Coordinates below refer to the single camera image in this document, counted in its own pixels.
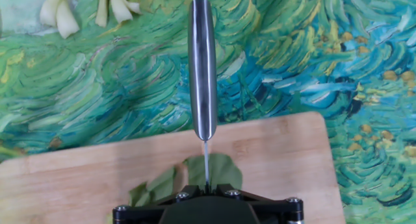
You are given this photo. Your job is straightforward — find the wooden cutting board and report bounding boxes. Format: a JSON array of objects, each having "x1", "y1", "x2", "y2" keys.
[{"x1": 0, "y1": 111, "x2": 347, "y2": 224}]

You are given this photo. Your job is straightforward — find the painted landscape tablecloth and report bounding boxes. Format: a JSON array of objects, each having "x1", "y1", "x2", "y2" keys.
[{"x1": 0, "y1": 0, "x2": 416, "y2": 224}]

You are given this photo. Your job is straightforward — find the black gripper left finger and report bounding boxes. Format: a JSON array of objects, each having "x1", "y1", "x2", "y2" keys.
[{"x1": 112, "y1": 184, "x2": 207, "y2": 224}]

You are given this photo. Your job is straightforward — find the spare green pakchoi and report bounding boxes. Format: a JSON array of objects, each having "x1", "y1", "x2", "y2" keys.
[
  {"x1": 39, "y1": 0, "x2": 81, "y2": 40},
  {"x1": 109, "y1": 0, "x2": 142, "y2": 23},
  {"x1": 95, "y1": 0, "x2": 110, "y2": 28}
]

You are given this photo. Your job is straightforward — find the steel cleaver knife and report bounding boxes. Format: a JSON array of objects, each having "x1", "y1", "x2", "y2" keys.
[{"x1": 187, "y1": 0, "x2": 218, "y2": 194}]

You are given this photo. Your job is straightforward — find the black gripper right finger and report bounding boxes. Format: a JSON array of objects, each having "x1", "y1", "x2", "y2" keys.
[{"x1": 209, "y1": 183, "x2": 305, "y2": 224}]

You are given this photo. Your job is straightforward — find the cut pakchoi leaf piece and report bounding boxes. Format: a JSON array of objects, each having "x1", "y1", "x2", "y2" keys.
[{"x1": 128, "y1": 165, "x2": 178, "y2": 208}]

